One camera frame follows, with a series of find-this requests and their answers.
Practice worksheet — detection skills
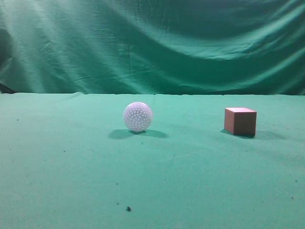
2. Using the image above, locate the white dimpled golf ball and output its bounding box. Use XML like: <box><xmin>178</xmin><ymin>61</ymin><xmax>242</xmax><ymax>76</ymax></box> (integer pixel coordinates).
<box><xmin>123</xmin><ymin>102</ymin><xmax>153</xmax><ymax>132</ymax></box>

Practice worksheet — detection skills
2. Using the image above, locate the brown cube block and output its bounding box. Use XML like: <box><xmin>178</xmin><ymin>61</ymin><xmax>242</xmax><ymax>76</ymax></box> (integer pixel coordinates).
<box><xmin>224</xmin><ymin>107</ymin><xmax>257</xmax><ymax>136</ymax></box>

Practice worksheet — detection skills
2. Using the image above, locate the green table cloth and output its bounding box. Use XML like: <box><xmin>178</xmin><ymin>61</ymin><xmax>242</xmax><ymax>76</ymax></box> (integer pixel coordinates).
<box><xmin>0</xmin><ymin>93</ymin><xmax>305</xmax><ymax>229</ymax></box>

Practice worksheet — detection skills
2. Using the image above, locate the green backdrop cloth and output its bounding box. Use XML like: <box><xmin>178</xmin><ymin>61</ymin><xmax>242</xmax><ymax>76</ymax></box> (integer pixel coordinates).
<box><xmin>0</xmin><ymin>0</ymin><xmax>305</xmax><ymax>95</ymax></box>

